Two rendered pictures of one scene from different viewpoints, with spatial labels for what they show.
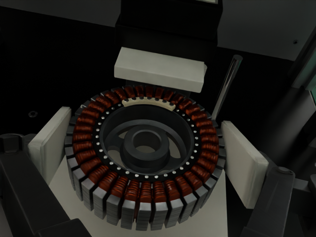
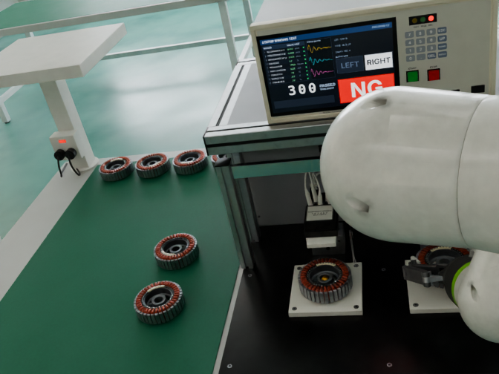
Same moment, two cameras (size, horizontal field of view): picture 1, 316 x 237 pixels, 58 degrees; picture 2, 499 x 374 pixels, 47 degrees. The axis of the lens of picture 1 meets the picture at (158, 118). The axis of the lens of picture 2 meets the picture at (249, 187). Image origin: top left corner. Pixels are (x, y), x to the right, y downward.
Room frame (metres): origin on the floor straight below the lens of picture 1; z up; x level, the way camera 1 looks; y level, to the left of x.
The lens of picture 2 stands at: (-0.80, 0.09, 1.63)
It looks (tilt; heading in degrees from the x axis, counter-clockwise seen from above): 31 degrees down; 17
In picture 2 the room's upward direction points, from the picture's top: 13 degrees counter-clockwise
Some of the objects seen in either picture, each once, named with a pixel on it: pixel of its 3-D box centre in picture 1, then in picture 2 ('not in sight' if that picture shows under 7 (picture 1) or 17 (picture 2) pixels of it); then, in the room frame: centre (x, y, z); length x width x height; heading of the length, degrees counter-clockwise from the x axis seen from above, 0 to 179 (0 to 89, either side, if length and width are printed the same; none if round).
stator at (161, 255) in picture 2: not in sight; (176, 251); (0.28, 0.64, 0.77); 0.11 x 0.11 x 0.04
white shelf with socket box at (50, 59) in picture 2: not in sight; (73, 120); (0.69, 1.04, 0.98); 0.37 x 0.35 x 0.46; 91
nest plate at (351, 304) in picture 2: not in sight; (326, 288); (0.12, 0.25, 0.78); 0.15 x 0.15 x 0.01; 1
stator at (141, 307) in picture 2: not in sight; (159, 301); (0.10, 0.63, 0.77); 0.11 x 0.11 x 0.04
